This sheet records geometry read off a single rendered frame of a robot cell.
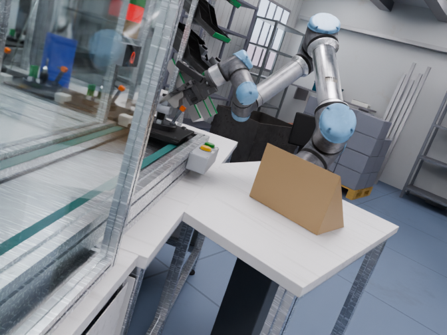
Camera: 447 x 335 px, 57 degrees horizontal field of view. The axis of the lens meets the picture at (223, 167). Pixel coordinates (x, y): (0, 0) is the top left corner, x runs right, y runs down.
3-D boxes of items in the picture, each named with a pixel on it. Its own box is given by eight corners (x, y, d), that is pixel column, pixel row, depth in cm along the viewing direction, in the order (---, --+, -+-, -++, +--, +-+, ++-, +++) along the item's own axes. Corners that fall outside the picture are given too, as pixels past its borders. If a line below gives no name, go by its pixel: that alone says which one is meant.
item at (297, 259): (396, 232, 168) (399, 226, 167) (298, 298, 95) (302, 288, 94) (260, 166, 205) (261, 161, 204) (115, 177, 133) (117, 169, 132)
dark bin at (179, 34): (212, 76, 183) (223, 64, 180) (201, 75, 171) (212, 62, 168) (169, 34, 186) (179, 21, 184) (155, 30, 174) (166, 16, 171)
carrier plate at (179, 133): (193, 135, 169) (194, 130, 168) (177, 145, 146) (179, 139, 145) (139, 117, 171) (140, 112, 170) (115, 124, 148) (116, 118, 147)
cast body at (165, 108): (171, 113, 158) (175, 96, 156) (168, 115, 154) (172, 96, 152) (151, 107, 159) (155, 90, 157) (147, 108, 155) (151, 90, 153)
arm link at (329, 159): (322, 177, 151) (342, 153, 156) (332, 161, 139) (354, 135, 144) (297, 157, 154) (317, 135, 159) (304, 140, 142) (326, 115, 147)
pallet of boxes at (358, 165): (282, 167, 595) (308, 94, 567) (304, 165, 654) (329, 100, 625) (351, 200, 535) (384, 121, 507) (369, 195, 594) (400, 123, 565)
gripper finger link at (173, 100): (165, 113, 151) (187, 102, 150) (157, 100, 150) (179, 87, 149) (165, 113, 154) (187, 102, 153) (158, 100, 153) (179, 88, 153)
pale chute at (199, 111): (203, 120, 188) (211, 116, 187) (192, 122, 176) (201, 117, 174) (177, 65, 188) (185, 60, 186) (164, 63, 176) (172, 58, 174)
